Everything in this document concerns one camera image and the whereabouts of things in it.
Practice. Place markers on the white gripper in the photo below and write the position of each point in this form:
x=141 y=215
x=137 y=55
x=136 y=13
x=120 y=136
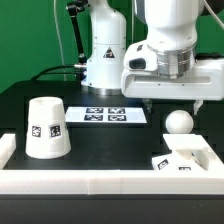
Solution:
x=205 y=81

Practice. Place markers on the white lamp bulb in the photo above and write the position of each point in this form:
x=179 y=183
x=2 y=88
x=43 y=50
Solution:
x=179 y=122

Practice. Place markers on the white lamp base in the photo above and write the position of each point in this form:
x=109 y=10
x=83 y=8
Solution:
x=184 y=153

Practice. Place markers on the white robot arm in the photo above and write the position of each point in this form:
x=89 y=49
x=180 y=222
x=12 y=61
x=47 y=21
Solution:
x=163 y=66

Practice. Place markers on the white lamp shade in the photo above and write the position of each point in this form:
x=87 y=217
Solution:
x=47 y=134

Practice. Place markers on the white U-shaped fence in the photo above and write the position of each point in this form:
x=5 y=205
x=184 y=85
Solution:
x=207 y=182

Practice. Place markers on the white marker sheet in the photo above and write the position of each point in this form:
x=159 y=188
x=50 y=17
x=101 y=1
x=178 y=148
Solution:
x=105 y=115

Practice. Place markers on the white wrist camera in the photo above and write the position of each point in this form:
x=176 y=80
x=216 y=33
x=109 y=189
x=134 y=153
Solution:
x=140 y=56

